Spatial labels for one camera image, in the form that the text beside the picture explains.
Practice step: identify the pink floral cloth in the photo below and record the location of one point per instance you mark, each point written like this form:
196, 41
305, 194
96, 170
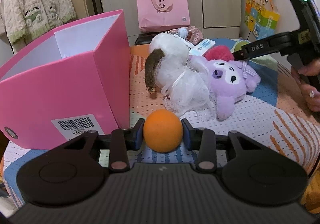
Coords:
195, 33

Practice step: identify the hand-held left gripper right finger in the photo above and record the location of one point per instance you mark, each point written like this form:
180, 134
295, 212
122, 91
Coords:
186, 136

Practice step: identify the orange ball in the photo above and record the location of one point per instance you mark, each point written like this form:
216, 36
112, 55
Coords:
162, 130

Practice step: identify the pink storage box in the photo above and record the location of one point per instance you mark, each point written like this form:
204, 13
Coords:
57, 98

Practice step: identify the green ball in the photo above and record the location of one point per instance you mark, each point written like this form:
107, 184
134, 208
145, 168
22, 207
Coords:
239, 45

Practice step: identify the person's right hand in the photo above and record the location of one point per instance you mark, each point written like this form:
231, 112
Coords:
311, 88

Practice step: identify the colourful paper gift bag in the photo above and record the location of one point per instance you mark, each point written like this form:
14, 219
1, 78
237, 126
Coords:
262, 18

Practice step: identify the white mesh cloth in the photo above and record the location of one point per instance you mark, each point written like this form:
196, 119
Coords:
187, 91

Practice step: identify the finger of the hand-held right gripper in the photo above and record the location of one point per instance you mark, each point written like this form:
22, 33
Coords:
260, 47

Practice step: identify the pink tote bag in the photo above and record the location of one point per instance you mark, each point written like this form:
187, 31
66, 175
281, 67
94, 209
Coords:
162, 8

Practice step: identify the white plush toy brown tail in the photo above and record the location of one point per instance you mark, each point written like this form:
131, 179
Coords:
170, 48

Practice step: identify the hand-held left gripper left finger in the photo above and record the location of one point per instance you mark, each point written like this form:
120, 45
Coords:
140, 136

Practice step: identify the purple plush toy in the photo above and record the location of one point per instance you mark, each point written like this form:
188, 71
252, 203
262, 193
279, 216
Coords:
230, 83

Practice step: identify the blue white tissue packet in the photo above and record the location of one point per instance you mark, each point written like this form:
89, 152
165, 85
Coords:
202, 47

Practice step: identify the pink fluffy plush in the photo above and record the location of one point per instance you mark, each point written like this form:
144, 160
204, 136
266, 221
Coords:
218, 53

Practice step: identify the cream knit cardigan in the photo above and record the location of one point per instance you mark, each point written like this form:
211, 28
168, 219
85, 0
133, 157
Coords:
30, 1

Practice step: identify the patchwork blanket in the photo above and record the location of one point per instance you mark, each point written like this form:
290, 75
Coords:
250, 133

